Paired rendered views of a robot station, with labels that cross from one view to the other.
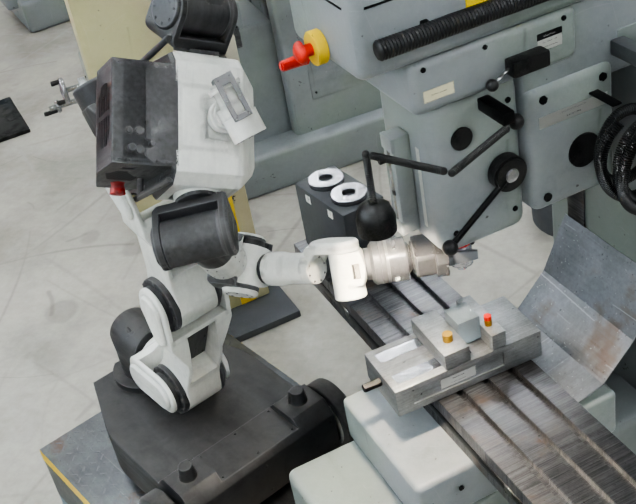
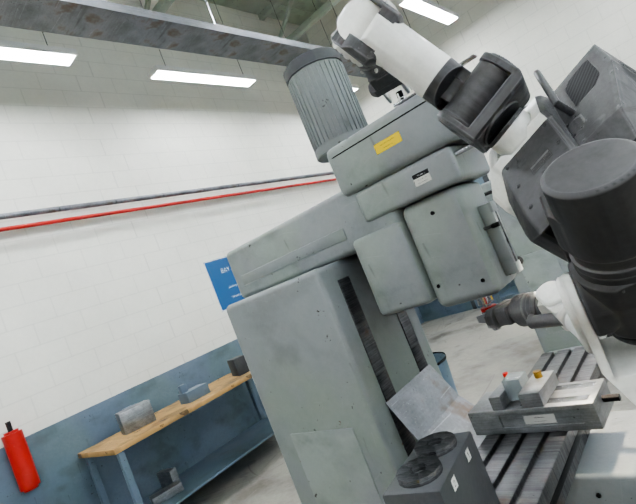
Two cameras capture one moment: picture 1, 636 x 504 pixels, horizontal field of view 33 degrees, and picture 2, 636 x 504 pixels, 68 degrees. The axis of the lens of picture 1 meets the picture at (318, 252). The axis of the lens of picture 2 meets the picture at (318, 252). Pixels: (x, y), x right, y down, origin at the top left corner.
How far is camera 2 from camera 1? 3.08 m
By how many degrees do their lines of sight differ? 116
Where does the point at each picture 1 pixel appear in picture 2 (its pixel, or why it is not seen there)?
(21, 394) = not seen: outside the picture
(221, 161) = not seen: hidden behind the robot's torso
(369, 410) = (625, 457)
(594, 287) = (431, 405)
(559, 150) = not seen: hidden behind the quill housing
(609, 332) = (456, 406)
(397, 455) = not seen: outside the picture
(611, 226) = (402, 368)
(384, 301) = (515, 480)
